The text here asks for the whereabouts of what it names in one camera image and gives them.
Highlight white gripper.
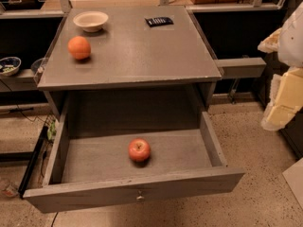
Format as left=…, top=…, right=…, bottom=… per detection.
left=258, top=2, right=303, bottom=131

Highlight red apple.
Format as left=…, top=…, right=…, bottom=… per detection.
left=128, top=138, right=151, bottom=162

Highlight grey cabinet with counter top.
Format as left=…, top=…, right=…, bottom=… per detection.
left=36, top=5, right=223, bottom=120

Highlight small metal drawer knob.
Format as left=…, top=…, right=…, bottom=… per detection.
left=136, top=191, right=145, bottom=202

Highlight open grey top drawer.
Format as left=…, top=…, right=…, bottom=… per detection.
left=23, top=93, right=246, bottom=214

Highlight grey side shelf bar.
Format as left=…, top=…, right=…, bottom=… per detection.
left=215, top=58, right=266, bottom=79

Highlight black remote control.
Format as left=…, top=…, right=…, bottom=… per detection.
left=145, top=17, right=173, bottom=27

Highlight white paper bowl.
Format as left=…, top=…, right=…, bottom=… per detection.
left=73, top=11, right=109, bottom=32

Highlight orange fruit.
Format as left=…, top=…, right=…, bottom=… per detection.
left=67, top=36, right=91, bottom=60

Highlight clear plastic container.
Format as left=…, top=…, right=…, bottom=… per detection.
left=30, top=58, right=48, bottom=79

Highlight blue patterned bowl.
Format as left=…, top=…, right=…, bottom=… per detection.
left=0, top=57, right=22, bottom=77

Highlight black floor rail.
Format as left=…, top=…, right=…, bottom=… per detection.
left=18, top=126, right=48, bottom=198

